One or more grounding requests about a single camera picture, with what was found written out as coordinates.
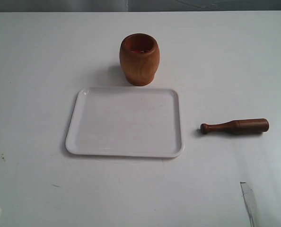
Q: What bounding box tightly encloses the white rectangular tray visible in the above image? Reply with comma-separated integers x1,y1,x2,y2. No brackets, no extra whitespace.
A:
65,87,184,158

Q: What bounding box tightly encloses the dark wooden pestle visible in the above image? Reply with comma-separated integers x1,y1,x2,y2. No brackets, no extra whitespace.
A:
200,118,269,134

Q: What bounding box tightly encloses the wooden mortar cup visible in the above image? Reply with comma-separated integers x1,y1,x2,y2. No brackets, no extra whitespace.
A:
119,33,160,86

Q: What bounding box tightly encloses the clear tape strip right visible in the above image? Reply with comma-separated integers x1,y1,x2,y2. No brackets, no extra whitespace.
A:
240,182,260,227

